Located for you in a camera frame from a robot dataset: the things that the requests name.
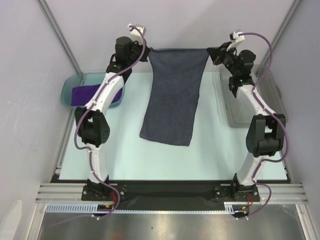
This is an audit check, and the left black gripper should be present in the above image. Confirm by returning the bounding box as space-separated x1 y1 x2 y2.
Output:
126 38 150 66

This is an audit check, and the dark blue grey towel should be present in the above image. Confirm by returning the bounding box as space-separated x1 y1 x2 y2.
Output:
139 49 209 146

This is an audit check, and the purple towel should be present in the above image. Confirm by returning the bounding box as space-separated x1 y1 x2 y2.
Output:
71 84 125 108

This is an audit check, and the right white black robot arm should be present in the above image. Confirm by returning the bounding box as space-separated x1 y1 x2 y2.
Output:
207 42 286 202

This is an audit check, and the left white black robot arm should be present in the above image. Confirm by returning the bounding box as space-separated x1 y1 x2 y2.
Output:
74 36 150 201

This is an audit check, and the clear grey plastic bin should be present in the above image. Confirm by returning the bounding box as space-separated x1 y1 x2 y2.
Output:
219 65 289 128

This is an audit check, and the teal plastic bin lid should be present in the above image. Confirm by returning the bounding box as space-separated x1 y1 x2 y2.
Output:
60 71 126 110

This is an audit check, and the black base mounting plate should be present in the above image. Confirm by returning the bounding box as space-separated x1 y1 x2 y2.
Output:
81 180 260 211

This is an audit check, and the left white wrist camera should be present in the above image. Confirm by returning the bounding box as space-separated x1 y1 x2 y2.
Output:
127 24 147 45

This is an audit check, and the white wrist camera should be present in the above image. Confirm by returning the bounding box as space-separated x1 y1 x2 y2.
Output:
127 24 147 45
226 30 245 52

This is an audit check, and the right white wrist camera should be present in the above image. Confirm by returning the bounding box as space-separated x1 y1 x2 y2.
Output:
226 30 245 52

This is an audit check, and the right aluminium corner post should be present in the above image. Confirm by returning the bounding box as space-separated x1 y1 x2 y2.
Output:
256 0 303 76

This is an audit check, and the aluminium corner post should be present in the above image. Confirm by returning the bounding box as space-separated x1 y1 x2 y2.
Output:
256 0 303 76
36 0 83 74

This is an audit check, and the left aluminium corner post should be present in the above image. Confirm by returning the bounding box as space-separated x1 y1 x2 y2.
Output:
36 0 83 74

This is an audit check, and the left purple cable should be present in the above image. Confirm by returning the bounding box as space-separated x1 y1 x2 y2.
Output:
74 24 147 221

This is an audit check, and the light blue cable duct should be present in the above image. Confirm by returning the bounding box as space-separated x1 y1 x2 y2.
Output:
45 202 248 215

